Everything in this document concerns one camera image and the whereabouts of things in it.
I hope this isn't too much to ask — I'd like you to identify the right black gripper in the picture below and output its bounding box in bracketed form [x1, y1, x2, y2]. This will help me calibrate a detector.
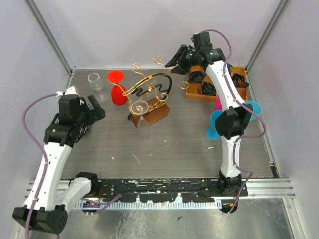
[164, 44, 199, 75]

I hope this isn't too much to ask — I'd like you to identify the black white striped cloth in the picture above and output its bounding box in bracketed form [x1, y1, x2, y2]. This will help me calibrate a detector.
[76, 97, 93, 142]

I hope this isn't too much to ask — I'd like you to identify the clear wine glass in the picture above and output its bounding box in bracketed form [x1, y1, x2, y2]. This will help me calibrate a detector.
[131, 100, 149, 139]
[87, 73, 108, 102]

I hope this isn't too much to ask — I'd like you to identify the pink wine glass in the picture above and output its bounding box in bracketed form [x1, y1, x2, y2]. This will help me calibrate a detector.
[215, 95, 222, 111]

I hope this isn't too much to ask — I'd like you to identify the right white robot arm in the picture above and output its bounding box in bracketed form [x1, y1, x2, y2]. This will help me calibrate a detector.
[165, 31, 253, 196]

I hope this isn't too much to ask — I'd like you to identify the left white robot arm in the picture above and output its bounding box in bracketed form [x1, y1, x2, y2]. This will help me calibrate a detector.
[12, 92, 105, 239]

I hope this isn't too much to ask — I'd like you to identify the red wine glass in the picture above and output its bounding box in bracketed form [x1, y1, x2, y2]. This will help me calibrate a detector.
[107, 71, 128, 106]

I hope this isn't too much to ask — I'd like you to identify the black sock in tray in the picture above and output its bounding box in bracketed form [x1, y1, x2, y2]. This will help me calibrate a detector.
[202, 81, 217, 96]
[188, 71, 206, 83]

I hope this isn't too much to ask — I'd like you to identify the wooden compartment tray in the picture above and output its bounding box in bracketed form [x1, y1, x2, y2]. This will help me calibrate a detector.
[185, 66, 248, 102]

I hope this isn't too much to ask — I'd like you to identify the patterned dark sock in tray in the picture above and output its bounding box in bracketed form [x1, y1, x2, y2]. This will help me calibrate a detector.
[227, 63, 233, 74]

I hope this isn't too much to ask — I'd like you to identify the dark sock right tray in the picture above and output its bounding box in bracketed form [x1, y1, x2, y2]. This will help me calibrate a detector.
[231, 73, 249, 88]

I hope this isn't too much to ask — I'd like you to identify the gold wire wine glass rack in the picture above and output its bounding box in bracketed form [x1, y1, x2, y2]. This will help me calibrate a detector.
[122, 55, 191, 128]

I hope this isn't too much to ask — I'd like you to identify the black mounting base plate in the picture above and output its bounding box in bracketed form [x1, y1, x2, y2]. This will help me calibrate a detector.
[83, 178, 238, 203]

